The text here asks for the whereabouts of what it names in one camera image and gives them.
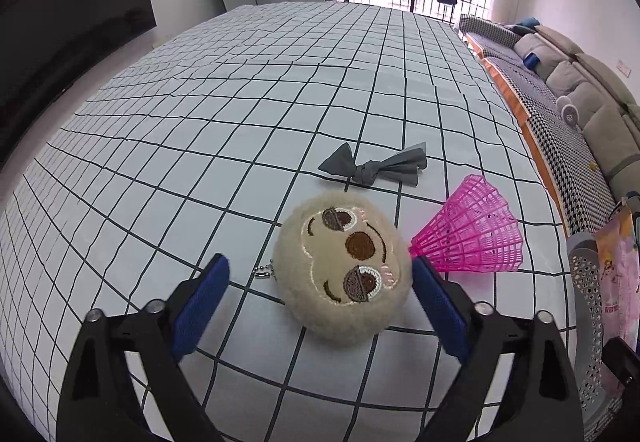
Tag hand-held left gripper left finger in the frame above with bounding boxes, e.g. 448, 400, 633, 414
56, 252, 231, 442

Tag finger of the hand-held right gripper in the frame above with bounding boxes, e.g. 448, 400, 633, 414
622, 192, 640, 243
602, 336, 640, 390

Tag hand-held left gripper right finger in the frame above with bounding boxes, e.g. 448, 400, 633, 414
411, 255, 585, 442

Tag pink snack wrapper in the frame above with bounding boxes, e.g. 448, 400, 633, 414
594, 205, 640, 403

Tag grey perforated waste basket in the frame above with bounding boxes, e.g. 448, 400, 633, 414
566, 231, 640, 442

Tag beige plush sloth keychain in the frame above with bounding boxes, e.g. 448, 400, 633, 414
252, 189, 413, 348

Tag pink plastic shuttlecock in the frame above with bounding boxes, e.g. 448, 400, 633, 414
407, 175, 525, 273

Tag houndstooth sofa cover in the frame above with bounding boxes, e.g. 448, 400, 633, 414
459, 14, 618, 235

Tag grey cloth bow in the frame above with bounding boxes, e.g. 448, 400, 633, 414
317, 141, 428, 187

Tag grey sofa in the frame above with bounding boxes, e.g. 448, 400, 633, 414
460, 15, 640, 233

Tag white checked tablecloth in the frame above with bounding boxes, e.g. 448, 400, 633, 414
0, 1, 576, 442

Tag black television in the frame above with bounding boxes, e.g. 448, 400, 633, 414
0, 0, 157, 168

